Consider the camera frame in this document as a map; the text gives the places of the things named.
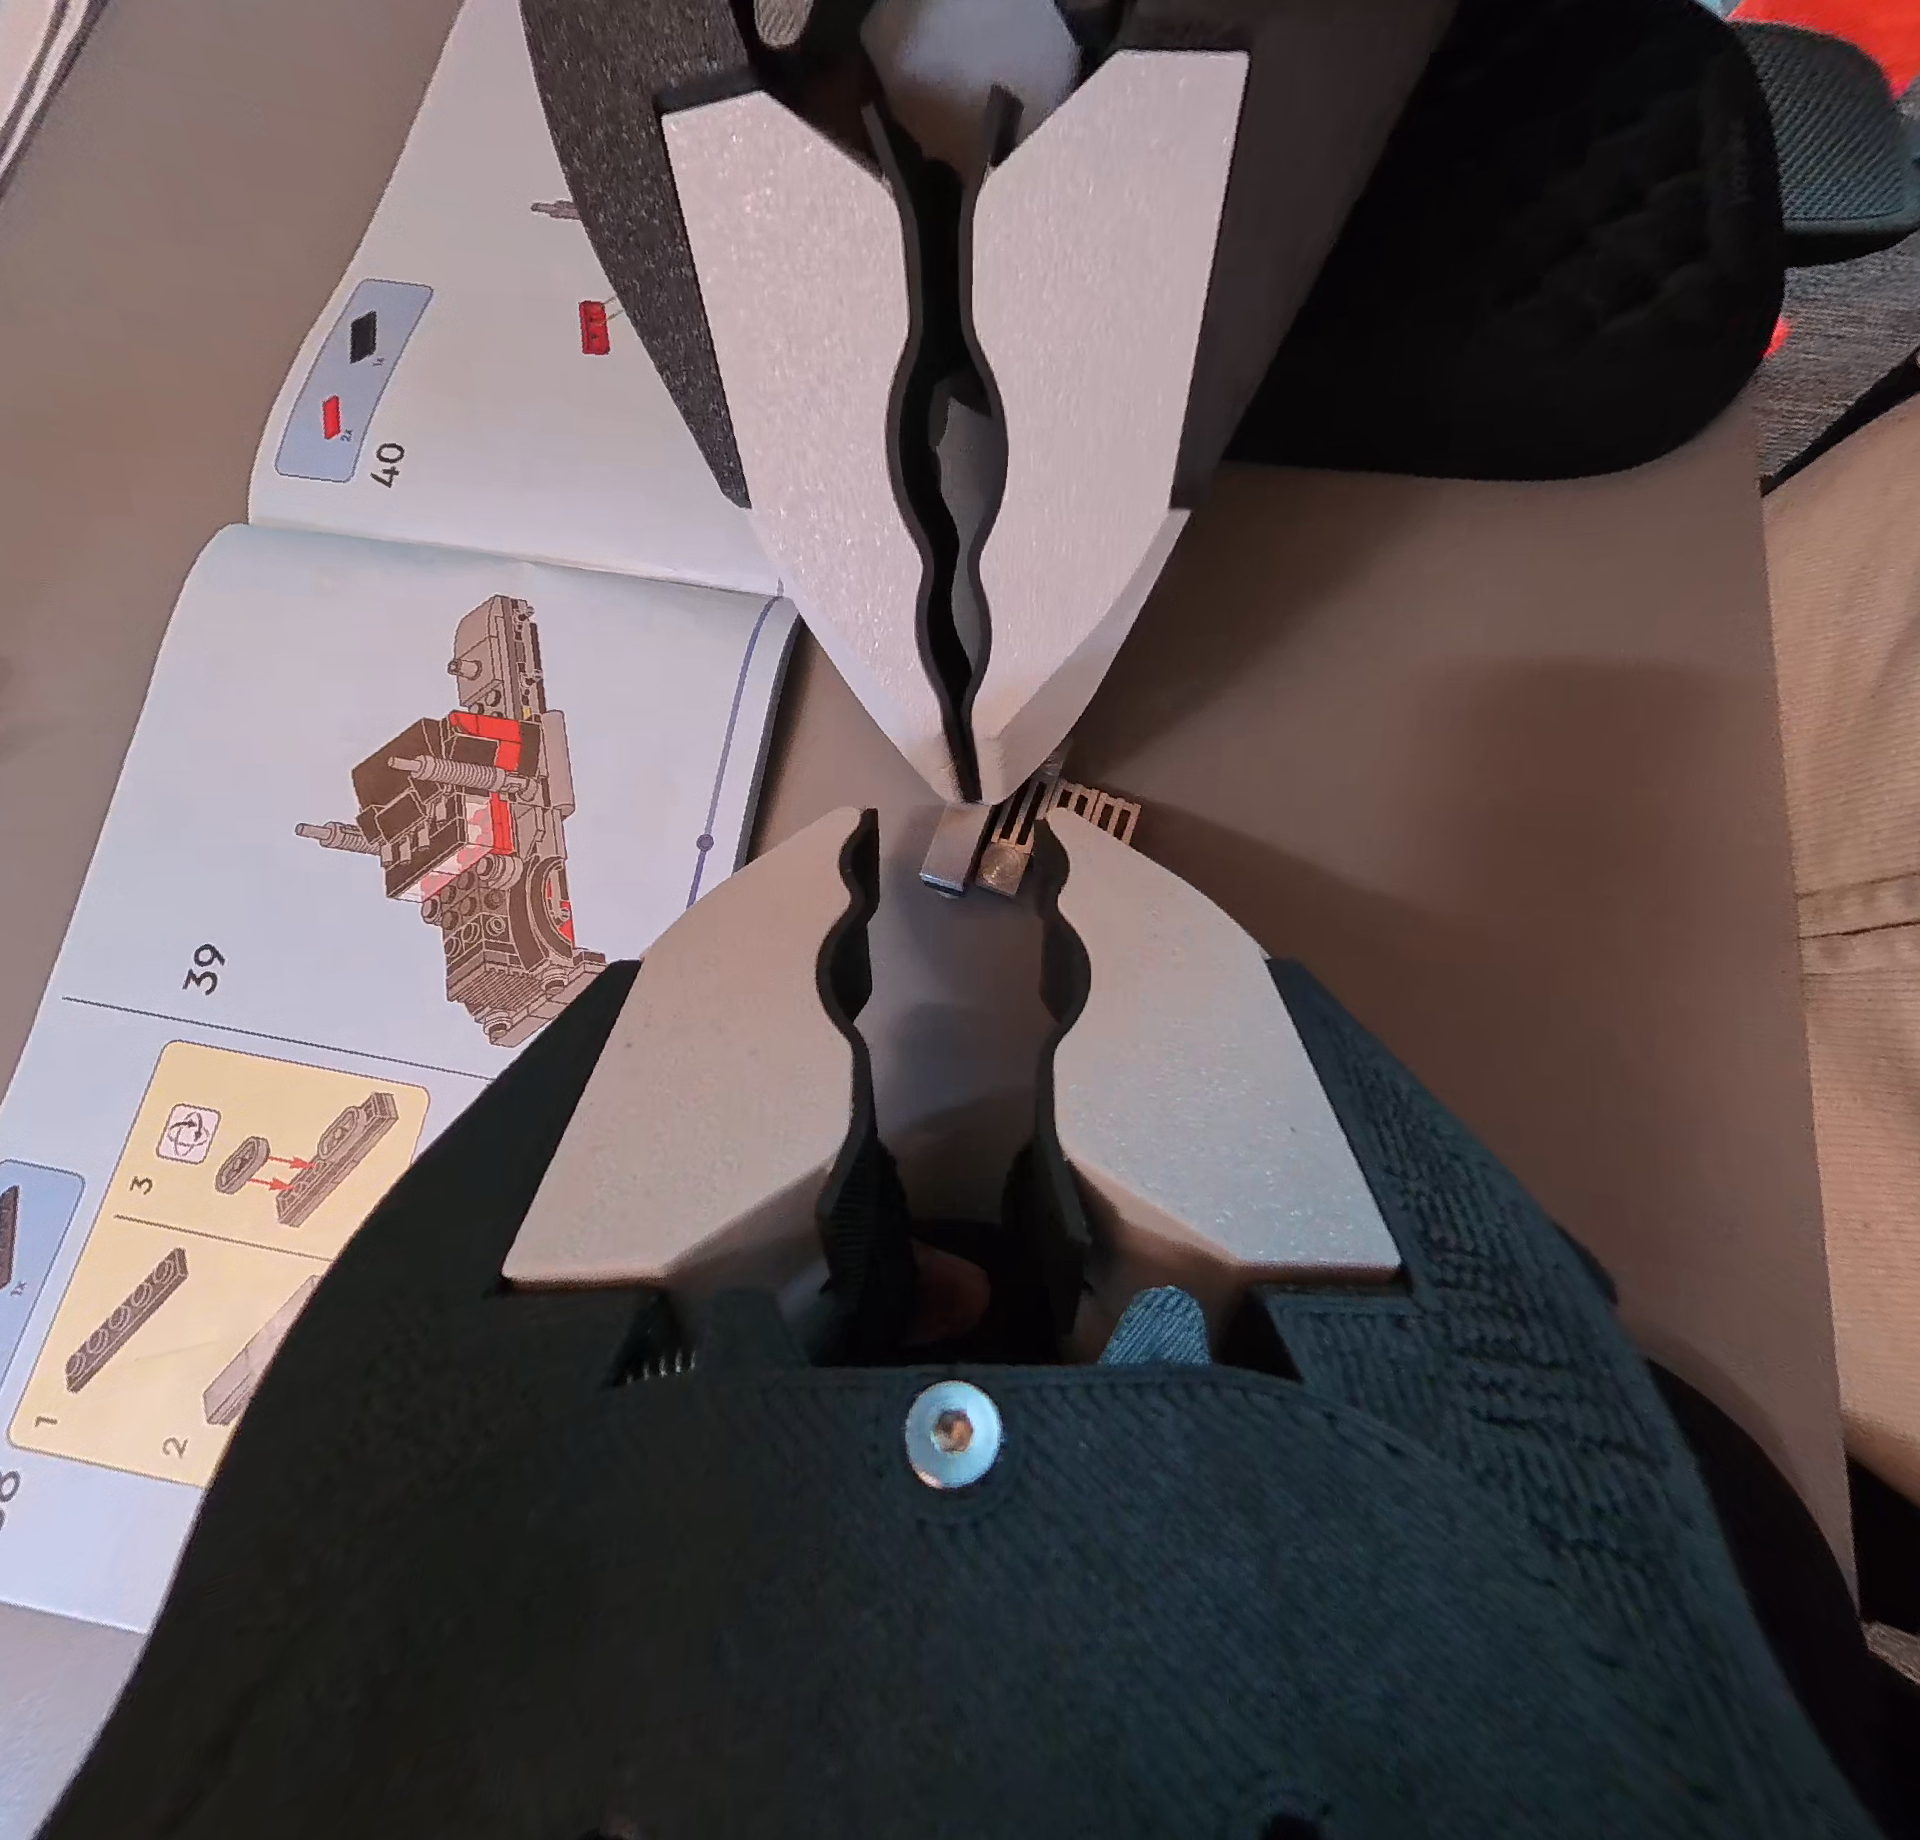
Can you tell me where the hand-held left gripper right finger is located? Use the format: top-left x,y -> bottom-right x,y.
1002,817 -> 1408,1353

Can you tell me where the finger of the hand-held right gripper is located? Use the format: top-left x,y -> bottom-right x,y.
959,47 -> 1253,808
660,81 -> 983,808

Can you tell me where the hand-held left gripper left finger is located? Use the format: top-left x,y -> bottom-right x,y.
499,806 -> 919,1353

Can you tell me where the black wrist rest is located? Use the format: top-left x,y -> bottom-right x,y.
1222,0 -> 1790,485

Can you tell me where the open instruction booklet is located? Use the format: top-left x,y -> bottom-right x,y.
0,0 -> 803,1632

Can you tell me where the black office chair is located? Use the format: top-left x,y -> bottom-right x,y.
1731,22 -> 1920,270

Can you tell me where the person's cream hoodie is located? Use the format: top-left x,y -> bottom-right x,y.
1754,401 -> 1920,1498

